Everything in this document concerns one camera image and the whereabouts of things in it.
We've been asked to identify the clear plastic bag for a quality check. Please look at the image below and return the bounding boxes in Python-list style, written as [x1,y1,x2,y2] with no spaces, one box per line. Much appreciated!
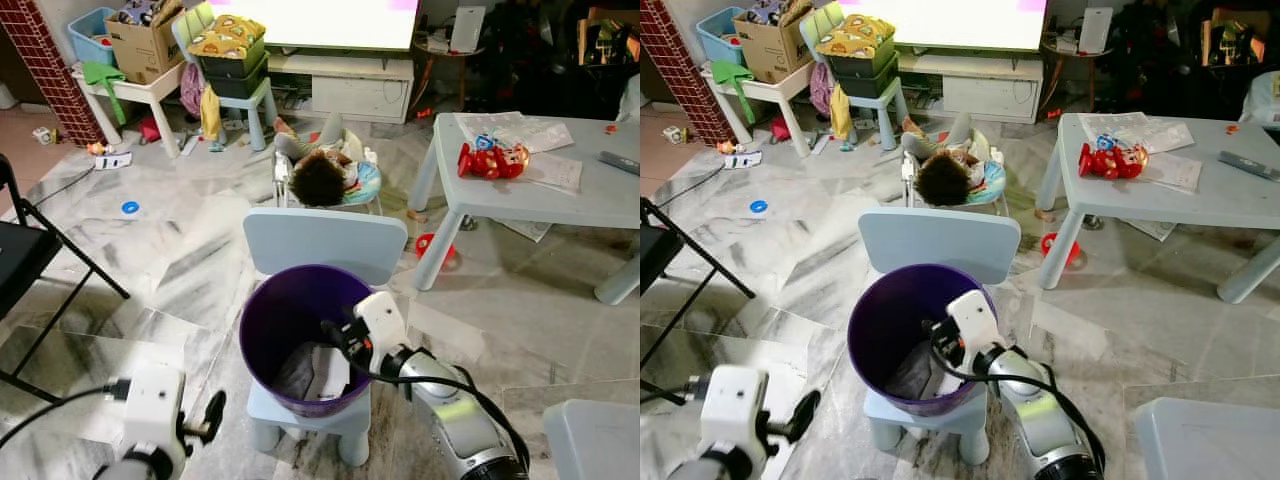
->
[884,341,931,403]
[274,341,321,401]

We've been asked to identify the purple rubbish bin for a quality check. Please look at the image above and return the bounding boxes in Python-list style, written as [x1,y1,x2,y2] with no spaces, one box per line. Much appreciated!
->
[846,262,999,420]
[238,264,387,420]

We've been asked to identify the pale blue child chair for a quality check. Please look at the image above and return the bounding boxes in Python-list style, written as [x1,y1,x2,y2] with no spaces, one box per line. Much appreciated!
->
[242,207,410,468]
[857,206,1024,468]

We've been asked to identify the baby bouncer seat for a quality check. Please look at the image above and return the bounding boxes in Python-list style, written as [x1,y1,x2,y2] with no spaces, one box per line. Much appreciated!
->
[272,140,383,215]
[900,140,1010,215]

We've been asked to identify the baby with dark hair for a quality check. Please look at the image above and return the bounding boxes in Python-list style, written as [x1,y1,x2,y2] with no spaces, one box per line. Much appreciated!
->
[900,112,989,209]
[272,112,363,209]

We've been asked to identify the pale grey plastic box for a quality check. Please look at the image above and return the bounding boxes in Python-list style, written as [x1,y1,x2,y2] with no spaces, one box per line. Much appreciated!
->
[1134,396,1280,480]
[542,399,641,480]

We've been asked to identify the pale blue stool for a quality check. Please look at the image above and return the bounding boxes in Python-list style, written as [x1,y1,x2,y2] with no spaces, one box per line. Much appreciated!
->
[213,78,280,153]
[840,78,910,153]

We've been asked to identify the yellow hanging cloth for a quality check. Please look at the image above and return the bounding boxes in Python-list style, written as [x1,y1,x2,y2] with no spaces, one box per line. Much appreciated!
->
[199,84,224,143]
[829,84,854,143]

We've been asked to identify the white television cabinet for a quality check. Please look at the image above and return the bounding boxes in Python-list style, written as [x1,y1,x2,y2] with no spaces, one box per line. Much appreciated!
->
[893,50,1047,127]
[264,50,417,127]

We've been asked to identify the pale grey children's table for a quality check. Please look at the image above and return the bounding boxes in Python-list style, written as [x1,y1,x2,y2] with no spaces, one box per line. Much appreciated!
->
[1034,111,1280,305]
[407,111,641,307]

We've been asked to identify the white paper sheet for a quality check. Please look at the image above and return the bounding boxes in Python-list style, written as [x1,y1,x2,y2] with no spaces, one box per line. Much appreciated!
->
[520,150,584,193]
[1140,151,1204,194]

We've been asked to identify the pink hanging cloth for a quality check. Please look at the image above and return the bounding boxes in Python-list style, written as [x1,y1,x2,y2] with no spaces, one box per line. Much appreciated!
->
[179,61,207,117]
[809,61,834,117]

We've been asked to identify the dark storage bins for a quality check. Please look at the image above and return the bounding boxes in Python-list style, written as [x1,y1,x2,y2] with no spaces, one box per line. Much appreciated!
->
[824,40,900,101]
[196,40,270,101]

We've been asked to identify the printed paper sheet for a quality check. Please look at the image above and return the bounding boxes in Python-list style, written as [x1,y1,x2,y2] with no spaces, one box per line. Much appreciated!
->
[455,110,577,157]
[1077,111,1197,157]

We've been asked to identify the white side table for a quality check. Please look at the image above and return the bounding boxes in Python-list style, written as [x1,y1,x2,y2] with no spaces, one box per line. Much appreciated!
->
[74,62,192,161]
[702,62,819,161]

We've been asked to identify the yellow snack packs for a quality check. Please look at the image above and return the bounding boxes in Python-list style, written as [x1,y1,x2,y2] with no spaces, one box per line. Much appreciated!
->
[187,14,267,60]
[814,14,894,60]

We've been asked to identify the television screen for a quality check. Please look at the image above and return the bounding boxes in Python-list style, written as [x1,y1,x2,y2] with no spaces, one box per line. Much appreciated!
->
[834,0,1050,53]
[204,0,422,53]

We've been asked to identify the grey remote control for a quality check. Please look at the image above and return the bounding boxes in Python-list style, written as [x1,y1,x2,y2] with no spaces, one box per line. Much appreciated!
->
[597,149,641,177]
[1217,149,1280,184]

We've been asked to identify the green cloth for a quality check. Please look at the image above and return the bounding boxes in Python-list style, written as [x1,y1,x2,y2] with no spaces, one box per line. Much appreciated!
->
[711,61,759,127]
[81,61,130,127]

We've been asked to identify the cardboard box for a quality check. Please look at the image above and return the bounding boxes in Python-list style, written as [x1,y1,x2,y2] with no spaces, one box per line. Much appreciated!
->
[732,0,817,87]
[104,0,187,87]

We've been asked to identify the white router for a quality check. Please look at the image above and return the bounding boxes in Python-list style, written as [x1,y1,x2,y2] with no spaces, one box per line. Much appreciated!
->
[1077,7,1114,54]
[449,5,487,54]

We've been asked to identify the red brick pattern column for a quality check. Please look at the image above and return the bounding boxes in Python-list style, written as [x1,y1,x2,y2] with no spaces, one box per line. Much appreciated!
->
[640,0,737,151]
[0,0,107,151]

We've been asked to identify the blue plastic basket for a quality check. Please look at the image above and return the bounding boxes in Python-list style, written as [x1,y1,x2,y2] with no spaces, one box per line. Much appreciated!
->
[67,7,120,67]
[696,7,747,67]

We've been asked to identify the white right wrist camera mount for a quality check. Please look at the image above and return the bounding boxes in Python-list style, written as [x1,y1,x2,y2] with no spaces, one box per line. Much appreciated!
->
[352,290,410,377]
[944,288,1002,373]

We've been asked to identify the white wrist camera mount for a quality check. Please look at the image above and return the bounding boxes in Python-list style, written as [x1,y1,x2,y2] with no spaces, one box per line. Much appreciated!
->
[699,364,770,461]
[119,364,187,461]
[352,290,410,377]
[944,288,1002,373]

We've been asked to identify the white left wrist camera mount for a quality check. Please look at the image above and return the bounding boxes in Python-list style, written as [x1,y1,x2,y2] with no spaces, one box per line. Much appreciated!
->
[119,364,187,461]
[699,364,770,461]

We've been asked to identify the red ring toy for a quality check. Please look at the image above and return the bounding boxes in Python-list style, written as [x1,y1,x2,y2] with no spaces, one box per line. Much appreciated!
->
[1039,231,1084,270]
[414,231,462,272]

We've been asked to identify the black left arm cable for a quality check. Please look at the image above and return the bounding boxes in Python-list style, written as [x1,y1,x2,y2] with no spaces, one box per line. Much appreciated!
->
[0,378,127,451]
[640,376,707,407]

